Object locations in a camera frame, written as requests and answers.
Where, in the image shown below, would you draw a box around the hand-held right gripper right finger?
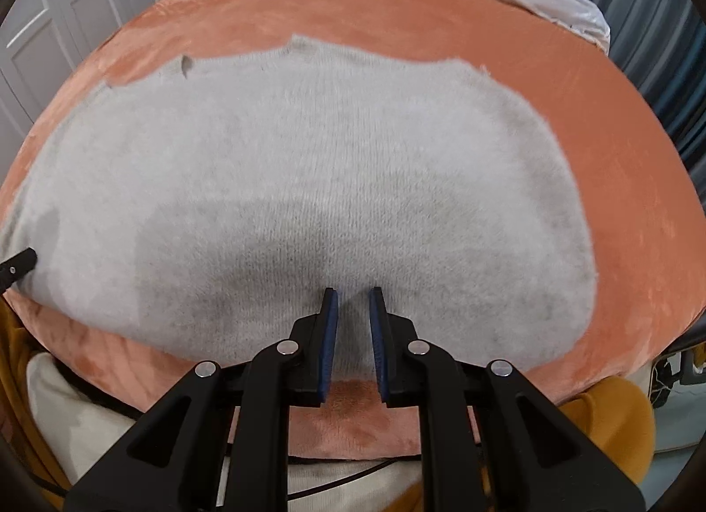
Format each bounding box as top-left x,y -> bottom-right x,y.
368,287 -> 646,512

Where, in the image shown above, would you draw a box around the yellow cloth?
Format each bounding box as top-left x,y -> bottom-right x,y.
0,299 -> 657,512

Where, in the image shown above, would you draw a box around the white sweater with black hearts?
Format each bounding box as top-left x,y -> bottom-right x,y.
0,34 -> 601,381

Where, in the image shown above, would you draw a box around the white wardrobe doors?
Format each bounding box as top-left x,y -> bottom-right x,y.
0,0 -> 191,144

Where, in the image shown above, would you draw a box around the orange plush blanket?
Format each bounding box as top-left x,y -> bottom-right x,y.
0,0 -> 706,460

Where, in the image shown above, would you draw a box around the black cable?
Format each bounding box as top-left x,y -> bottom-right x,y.
52,360 -> 423,503

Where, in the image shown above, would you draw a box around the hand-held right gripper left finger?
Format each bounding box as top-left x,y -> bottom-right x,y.
63,287 -> 338,512

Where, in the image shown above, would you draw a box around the grey-blue curtain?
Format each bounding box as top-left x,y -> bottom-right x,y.
568,0 -> 706,173

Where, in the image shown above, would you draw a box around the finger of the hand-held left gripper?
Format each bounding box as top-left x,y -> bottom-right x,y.
0,248 -> 38,292

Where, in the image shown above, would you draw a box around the dark metal frame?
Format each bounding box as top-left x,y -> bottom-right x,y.
651,313 -> 706,409

